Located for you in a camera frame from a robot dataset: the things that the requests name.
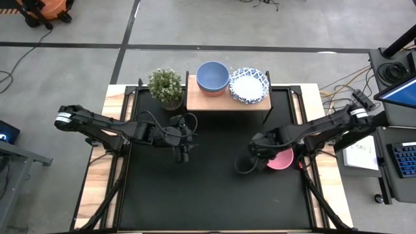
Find yellow and orange cables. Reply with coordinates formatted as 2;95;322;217
319;66;372;110

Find black floor cable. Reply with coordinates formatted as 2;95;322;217
0;28;55;95

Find black table mat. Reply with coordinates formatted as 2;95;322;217
118;86;313;230

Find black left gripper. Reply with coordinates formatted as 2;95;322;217
151;114;200;164

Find black power strip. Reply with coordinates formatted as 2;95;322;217
352;90;375;110

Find grey desk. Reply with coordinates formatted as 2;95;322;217
368;47;416;205

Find computer monitor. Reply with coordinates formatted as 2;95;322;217
373;76;416;110

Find small potted green plant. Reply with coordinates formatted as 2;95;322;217
148;68;184;112

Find coiled black cable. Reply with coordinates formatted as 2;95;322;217
378;61;409;84

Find black metal rig frame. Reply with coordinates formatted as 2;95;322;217
70;77;356;234

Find black keyboard with blue keys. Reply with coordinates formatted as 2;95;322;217
388;142;416;179

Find blue patterned paper plate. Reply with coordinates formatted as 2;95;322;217
228;66;271;105

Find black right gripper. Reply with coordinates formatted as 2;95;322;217
248;129;284;174

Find grey metal cart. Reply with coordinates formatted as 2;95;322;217
0;141;53;230

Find white paper sheet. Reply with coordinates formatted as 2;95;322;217
343;142;380;172

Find orange shop vacuum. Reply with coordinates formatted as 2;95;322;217
16;0;75;30

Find black device with blue light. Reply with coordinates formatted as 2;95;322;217
0;120;21;145

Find blue bowl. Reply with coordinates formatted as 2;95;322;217
195;61;231;93

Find red bowl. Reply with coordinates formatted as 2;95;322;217
199;88;228;98

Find wooden shelf with black legs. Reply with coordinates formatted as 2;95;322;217
185;70;273;124

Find tangled black floor cables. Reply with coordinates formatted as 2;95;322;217
239;0;281;12

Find black pole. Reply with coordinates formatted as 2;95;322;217
382;24;416;59

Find pink bowl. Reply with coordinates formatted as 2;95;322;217
266;147;295;171

